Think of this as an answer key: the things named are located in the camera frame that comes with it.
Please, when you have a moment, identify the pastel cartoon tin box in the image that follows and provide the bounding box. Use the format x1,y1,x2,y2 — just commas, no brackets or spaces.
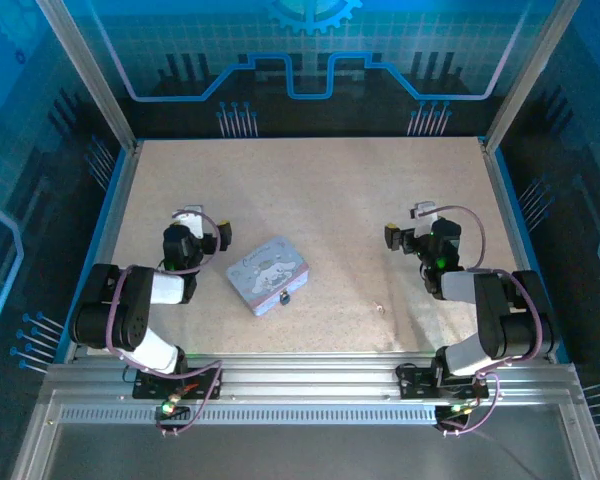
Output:
225,235,311,317

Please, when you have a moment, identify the blue table edge strip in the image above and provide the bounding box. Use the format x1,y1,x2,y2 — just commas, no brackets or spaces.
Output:
59,144,131,362
489,147,572,364

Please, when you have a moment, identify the grey metal sheet panel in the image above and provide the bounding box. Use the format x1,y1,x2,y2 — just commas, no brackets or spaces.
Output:
8,388,600,480

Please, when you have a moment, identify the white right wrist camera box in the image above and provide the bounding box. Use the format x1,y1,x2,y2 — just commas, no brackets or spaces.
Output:
409,201,440,237

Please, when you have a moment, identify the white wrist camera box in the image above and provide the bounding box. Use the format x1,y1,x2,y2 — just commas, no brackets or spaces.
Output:
176,203,207,240
409,201,440,237

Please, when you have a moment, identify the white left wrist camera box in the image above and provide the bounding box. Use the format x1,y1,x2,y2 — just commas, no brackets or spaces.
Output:
176,203,207,240

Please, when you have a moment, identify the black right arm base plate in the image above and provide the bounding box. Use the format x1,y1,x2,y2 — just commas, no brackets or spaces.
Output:
396,362,492,401

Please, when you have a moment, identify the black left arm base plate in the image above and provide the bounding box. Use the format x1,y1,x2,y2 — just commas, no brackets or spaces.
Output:
131,366,225,401

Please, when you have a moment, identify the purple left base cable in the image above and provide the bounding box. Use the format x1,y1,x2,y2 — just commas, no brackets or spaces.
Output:
122,359,225,437

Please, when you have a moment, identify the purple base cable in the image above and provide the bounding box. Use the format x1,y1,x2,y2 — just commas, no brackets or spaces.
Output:
436,372,505,437
122,359,225,437

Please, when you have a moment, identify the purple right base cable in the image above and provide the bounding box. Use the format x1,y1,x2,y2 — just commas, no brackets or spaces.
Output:
436,372,505,437

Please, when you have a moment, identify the aluminium frame rail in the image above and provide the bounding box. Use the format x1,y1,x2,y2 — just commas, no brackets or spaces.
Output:
42,349,584,409

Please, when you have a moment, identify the aluminium frame post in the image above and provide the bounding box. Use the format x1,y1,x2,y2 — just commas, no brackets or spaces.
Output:
483,0,582,154
33,0,139,152

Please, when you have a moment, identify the slotted cable duct strip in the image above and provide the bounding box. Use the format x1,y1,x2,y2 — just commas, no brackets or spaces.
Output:
58,405,440,425

